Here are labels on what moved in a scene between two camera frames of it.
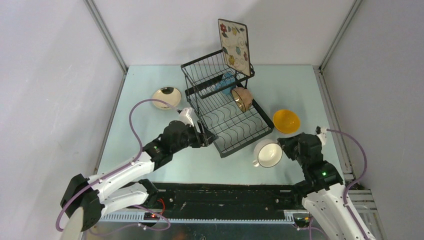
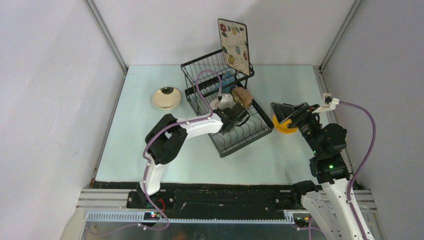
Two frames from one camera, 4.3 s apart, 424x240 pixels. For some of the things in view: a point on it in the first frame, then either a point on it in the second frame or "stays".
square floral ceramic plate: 234,39 stays
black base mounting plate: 217,201 stays
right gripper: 286,143 to 294,114
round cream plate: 170,95 stays
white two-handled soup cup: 267,153 to 227,101
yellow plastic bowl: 286,121 stays
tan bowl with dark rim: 242,97 stays
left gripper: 202,139 to 234,112
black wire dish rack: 219,96 stays
